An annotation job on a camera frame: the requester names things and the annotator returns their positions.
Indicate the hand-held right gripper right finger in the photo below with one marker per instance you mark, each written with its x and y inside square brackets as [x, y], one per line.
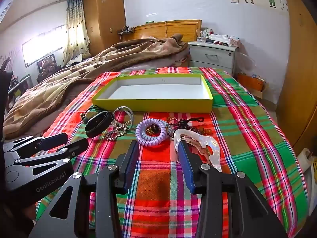
[188, 168]

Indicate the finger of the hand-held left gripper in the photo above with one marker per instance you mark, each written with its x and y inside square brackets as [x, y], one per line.
[75, 145]
[53, 138]

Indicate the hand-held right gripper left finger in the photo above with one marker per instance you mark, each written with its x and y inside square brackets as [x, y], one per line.
[132, 163]

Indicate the pearl hair claw clip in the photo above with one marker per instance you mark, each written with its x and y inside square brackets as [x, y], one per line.
[213, 151]

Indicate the yellow-green cardboard box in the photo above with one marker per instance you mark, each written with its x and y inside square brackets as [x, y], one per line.
[153, 105]

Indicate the plaid bed sheet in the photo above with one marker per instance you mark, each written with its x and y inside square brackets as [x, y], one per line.
[158, 203]

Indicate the silver bangles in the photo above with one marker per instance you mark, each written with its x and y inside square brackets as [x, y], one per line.
[131, 115]

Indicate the cluttered desk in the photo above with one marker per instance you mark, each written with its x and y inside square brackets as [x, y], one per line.
[21, 85]

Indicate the black chair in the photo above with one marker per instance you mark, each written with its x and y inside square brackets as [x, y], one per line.
[5, 99]

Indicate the brown patterned blanket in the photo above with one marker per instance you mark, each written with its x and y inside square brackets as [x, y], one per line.
[74, 79]

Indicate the brown teddy bear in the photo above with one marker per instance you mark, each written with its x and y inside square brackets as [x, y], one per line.
[48, 67]

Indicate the window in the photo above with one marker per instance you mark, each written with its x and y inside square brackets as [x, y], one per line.
[42, 47]

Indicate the orange cardboard box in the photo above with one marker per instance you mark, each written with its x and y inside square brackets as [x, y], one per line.
[250, 81]

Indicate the dotted curtain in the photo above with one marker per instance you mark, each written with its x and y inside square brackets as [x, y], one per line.
[75, 29]

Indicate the grey nightstand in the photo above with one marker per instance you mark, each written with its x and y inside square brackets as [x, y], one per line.
[210, 57]

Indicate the wooden wardrobe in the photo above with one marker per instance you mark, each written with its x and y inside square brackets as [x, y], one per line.
[106, 17]

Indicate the clear drinking glass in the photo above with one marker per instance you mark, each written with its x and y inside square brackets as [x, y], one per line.
[201, 36]

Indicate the pile of plastic packets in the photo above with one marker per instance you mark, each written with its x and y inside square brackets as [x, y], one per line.
[223, 39]

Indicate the wooden headboard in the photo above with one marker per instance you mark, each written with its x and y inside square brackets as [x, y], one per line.
[153, 29]

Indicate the wooden closet door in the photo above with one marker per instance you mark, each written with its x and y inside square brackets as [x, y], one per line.
[302, 79]

